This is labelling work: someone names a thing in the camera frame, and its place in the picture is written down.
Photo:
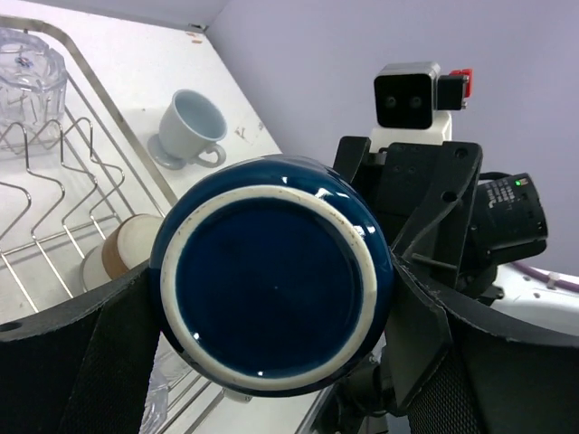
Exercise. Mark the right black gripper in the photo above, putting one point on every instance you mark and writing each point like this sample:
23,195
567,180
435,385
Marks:
422,197

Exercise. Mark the beige brown cup front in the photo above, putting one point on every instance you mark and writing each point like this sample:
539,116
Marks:
124,249

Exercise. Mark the light grey footed cup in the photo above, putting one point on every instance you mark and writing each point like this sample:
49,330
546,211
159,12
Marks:
189,132

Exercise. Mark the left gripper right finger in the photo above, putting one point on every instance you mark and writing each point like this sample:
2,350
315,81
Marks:
500,375

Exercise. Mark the clear glass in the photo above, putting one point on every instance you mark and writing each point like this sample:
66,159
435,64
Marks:
168,371
33,92

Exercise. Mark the metal wire dish rack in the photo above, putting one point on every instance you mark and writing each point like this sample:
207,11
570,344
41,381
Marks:
58,204

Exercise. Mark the dark blue ceramic mug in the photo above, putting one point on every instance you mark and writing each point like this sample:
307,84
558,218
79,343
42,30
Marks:
272,277

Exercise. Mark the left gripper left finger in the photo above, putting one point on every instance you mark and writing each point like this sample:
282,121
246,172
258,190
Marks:
82,366

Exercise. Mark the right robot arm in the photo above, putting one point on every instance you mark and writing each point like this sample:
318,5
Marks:
507,223

